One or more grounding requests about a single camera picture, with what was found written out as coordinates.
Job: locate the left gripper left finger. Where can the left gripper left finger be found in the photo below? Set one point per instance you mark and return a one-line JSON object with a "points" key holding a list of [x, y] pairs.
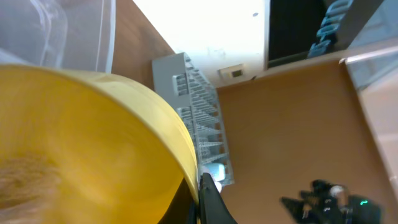
{"points": [[182, 209]]}

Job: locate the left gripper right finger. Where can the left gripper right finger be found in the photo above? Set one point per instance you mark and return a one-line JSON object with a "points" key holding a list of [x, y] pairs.
{"points": [[211, 205]]}

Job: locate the light blue cup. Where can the light blue cup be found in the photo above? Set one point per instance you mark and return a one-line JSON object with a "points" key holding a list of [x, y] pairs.
{"points": [[217, 171]]}

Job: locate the yellow bowl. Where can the yellow bowl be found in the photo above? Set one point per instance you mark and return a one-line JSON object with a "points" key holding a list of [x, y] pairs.
{"points": [[122, 150]]}

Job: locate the rice and food scraps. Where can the rice and food scraps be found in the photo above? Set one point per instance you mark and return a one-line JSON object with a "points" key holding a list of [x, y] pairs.
{"points": [[29, 189]]}

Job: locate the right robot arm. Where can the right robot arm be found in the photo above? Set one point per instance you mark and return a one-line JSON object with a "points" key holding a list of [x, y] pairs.
{"points": [[329, 203]]}

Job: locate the grey plastic dishwasher rack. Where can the grey plastic dishwasher rack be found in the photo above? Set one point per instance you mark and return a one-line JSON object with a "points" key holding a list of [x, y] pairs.
{"points": [[185, 88]]}

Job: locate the clear plastic waste bin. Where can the clear plastic waste bin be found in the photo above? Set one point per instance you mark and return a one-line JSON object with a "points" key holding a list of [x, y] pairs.
{"points": [[68, 34]]}

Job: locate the white wall socket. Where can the white wall socket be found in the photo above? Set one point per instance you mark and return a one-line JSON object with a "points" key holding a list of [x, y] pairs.
{"points": [[232, 71]]}

